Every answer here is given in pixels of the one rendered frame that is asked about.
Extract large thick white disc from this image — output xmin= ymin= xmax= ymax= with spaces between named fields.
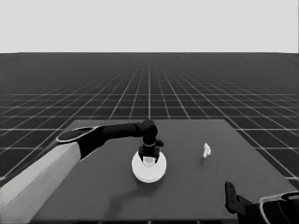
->
xmin=131 ymin=149 xmax=167 ymax=184

